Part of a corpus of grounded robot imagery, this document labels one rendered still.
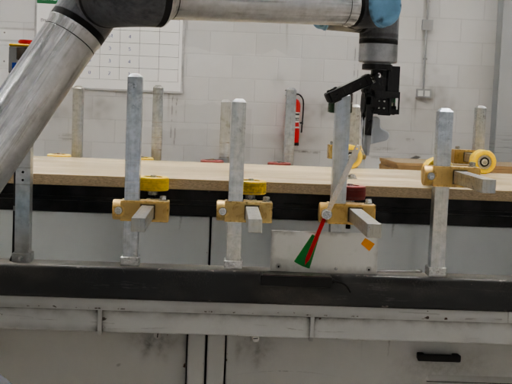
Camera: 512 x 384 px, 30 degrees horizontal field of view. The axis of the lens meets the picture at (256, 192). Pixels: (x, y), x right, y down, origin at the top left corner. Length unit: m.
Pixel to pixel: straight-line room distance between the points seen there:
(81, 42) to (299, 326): 0.94
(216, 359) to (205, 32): 7.05
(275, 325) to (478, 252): 0.60
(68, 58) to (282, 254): 0.77
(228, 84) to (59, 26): 7.61
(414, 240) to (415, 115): 7.12
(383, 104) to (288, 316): 0.57
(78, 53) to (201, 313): 0.81
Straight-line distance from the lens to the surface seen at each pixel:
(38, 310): 2.42
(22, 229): 2.36
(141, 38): 9.45
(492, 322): 2.46
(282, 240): 2.31
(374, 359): 2.67
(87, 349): 2.66
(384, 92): 2.23
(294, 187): 2.50
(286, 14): 1.93
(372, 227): 2.03
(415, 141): 9.68
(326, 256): 2.33
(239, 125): 2.29
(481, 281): 2.39
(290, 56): 9.48
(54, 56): 1.85
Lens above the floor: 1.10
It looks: 5 degrees down
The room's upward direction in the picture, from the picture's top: 2 degrees clockwise
